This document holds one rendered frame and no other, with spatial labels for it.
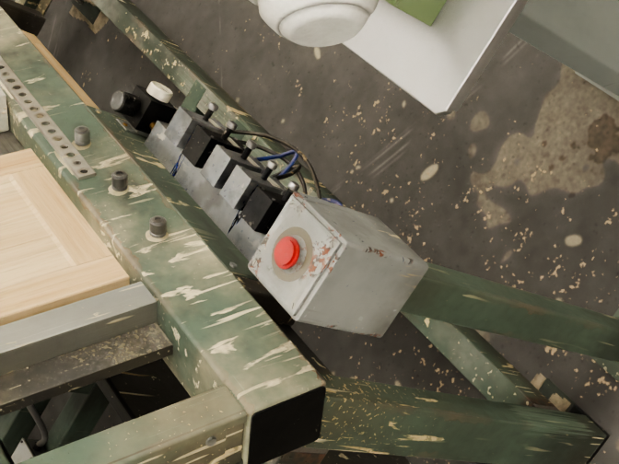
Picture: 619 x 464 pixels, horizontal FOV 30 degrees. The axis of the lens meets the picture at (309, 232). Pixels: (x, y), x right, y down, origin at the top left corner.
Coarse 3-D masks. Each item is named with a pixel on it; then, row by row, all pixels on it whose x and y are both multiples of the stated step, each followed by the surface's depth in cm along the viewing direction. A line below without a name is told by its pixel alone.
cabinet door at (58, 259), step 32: (0, 160) 187; (32, 160) 188; (0, 192) 181; (32, 192) 181; (64, 192) 182; (0, 224) 175; (32, 224) 176; (64, 224) 176; (0, 256) 169; (32, 256) 169; (64, 256) 170; (96, 256) 170; (0, 288) 163; (32, 288) 163; (64, 288) 164; (96, 288) 165; (0, 320) 158
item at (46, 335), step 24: (120, 288) 162; (144, 288) 162; (48, 312) 157; (72, 312) 157; (96, 312) 157; (120, 312) 158; (144, 312) 160; (0, 336) 152; (24, 336) 153; (48, 336) 153; (72, 336) 155; (96, 336) 158; (0, 360) 150; (24, 360) 153
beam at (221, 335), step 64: (64, 128) 191; (128, 192) 178; (128, 256) 166; (192, 256) 167; (192, 320) 156; (256, 320) 157; (192, 384) 158; (256, 384) 148; (320, 384) 149; (256, 448) 149
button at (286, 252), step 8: (280, 240) 141; (288, 240) 140; (296, 240) 139; (280, 248) 140; (288, 248) 139; (296, 248) 139; (280, 256) 140; (288, 256) 139; (296, 256) 139; (280, 264) 140; (288, 264) 139
